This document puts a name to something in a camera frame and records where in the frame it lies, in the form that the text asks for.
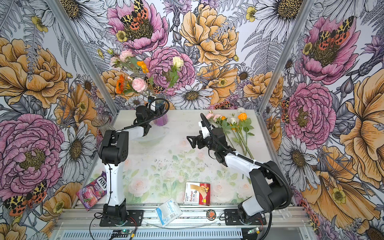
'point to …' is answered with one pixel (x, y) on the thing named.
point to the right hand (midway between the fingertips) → (194, 138)
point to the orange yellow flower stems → (239, 132)
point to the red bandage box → (197, 193)
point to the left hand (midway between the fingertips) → (160, 104)
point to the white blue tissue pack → (168, 212)
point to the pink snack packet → (94, 191)
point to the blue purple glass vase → (161, 106)
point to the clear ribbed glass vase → (103, 123)
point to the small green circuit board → (125, 231)
